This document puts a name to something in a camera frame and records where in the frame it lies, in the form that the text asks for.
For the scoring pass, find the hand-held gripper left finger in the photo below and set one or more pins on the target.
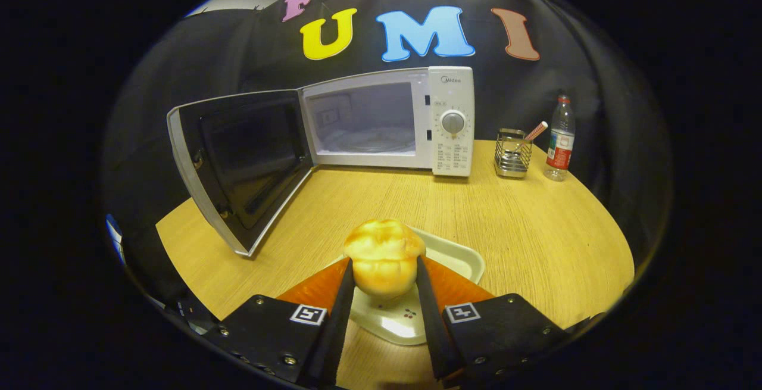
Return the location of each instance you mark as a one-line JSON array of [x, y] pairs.
[[339, 324]]

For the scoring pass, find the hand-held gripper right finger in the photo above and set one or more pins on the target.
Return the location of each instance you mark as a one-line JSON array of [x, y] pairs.
[[433, 330]]

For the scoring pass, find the golden bread bun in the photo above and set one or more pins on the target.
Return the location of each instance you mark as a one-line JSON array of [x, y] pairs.
[[384, 256]]

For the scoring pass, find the white microwave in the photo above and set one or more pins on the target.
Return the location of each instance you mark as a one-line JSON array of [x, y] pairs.
[[452, 152]]

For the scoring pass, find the white cherry print tray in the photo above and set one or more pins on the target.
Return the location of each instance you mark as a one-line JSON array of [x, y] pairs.
[[458, 259]]

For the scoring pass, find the clear plastic water bottle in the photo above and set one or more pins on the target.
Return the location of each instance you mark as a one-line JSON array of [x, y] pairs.
[[559, 146]]

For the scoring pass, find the red white striped straw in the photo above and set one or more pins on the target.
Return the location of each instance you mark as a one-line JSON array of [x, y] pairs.
[[537, 130]]

